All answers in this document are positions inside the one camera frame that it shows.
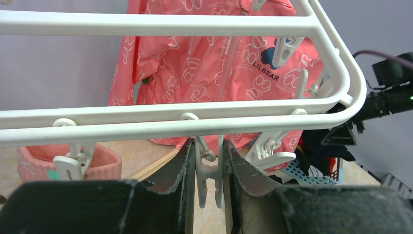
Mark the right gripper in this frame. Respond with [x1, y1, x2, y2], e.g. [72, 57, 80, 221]
[321, 103, 365, 146]

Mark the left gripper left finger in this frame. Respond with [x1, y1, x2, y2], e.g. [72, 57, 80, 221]
[0, 138, 195, 234]

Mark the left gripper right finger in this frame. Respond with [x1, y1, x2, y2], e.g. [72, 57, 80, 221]
[223, 140, 413, 234]

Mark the pink sock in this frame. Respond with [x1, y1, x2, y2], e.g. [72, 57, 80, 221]
[17, 144, 122, 182]

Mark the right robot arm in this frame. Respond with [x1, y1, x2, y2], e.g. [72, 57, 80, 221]
[321, 50, 413, 145]

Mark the white plastic sock hanger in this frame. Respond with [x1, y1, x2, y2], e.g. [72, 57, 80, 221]
[0, 0, 366, 208]

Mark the light blue plastic basket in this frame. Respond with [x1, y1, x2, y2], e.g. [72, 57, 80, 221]
[281, 158, 343, 186]

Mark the pink printed shirt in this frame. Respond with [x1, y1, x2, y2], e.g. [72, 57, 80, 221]
[107, 0, 325, 172]

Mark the wooden frame post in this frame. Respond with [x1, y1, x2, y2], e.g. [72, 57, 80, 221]
[130, 148, 179, 181]

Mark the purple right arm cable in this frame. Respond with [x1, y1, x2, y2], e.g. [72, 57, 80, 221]
[352, 49, 413, 70]

